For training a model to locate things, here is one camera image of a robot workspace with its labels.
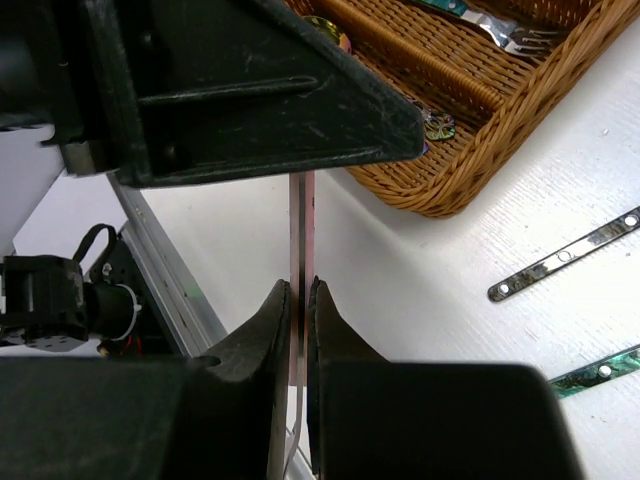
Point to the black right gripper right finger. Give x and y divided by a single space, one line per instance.
372 418

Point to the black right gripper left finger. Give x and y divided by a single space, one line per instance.
221 415

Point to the iridescent ornate handle spoon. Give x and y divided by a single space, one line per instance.
438 125

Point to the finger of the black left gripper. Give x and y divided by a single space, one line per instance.
199 92

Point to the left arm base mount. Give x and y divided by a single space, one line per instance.
54 304

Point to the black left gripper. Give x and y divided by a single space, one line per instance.
49 77

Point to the wicker cutlery tray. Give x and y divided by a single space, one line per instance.
496 99

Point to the teal handle fork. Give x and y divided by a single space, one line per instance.
510 36

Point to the dark handle knife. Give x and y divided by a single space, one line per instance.
565 256

